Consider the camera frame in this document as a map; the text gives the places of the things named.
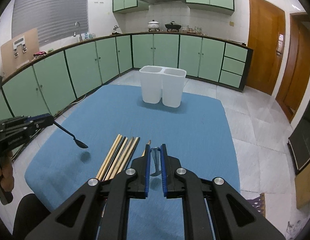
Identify bamboo chopstick orange band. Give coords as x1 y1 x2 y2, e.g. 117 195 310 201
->
105 137 134 180

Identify blue table cloth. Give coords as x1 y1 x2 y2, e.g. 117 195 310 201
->
25 85 239 239

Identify green lower kitchen cabinets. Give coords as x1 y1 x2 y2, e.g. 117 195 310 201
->
0 33 253 120

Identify grey metal spoon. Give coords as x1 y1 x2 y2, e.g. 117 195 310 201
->
150 147 162 177

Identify chrome kitchen faucet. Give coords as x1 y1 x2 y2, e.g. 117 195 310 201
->
73 21 82 42

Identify white double utensil holder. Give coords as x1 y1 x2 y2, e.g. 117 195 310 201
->
139 66 186 108

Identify black spoon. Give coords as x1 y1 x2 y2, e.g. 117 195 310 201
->
53 121 88 149

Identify metal kettle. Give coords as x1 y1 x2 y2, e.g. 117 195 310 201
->
112 25 120 35

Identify black cabinet at right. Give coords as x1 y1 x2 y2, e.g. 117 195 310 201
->
288 113 310 175

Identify light wooden chopstick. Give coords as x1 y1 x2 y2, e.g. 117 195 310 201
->
95 134 122 180

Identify cardboard box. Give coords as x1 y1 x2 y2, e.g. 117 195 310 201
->
295 163 310 209

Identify cardboard board with bracket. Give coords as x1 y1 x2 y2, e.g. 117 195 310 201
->
1 28 40 78

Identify black chopstick gold band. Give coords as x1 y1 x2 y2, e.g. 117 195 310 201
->
99 135 128 181

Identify bamboo chopstick red end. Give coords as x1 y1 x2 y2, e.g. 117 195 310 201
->
96 134 127 181

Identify black wok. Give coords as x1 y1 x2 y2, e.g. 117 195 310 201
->
165 21 182 32

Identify patterned floor mat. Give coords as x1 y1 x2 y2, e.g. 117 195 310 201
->
247 193 266 217

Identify brown wooden door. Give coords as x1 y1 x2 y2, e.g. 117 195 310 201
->
246 0 286 95

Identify bamboo chopstick red pattern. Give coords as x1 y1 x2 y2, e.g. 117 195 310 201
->
110 137 139 179

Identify plain bamboo chopstick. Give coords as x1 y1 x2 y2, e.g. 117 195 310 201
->
141 139 152 157

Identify white cooking pot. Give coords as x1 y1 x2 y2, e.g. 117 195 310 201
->
147 20 160 32

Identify person's left hand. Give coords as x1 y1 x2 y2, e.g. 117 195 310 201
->
0 151 14 192

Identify grey window blind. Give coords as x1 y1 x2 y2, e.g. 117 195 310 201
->
11 0 88 46

